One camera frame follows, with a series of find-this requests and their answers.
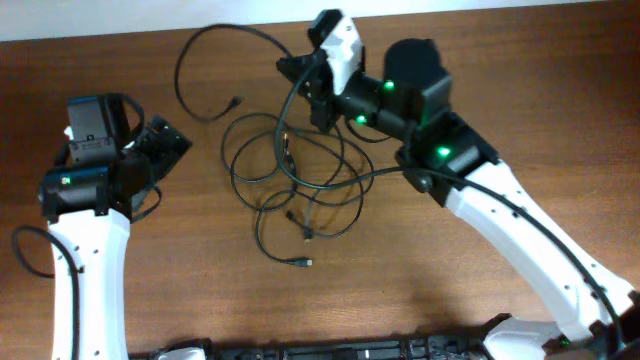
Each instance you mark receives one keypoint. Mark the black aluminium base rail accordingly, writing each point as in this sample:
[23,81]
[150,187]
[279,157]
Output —
[417,346]

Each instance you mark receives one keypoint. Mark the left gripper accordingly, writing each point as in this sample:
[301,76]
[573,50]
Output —
[166,155]

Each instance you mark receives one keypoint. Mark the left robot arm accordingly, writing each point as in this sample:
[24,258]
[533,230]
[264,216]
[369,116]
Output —
[90,198]

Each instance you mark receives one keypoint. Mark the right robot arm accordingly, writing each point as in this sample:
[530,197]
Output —
[593,311]

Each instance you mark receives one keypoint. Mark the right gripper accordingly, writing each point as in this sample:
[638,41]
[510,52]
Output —
[323,98]

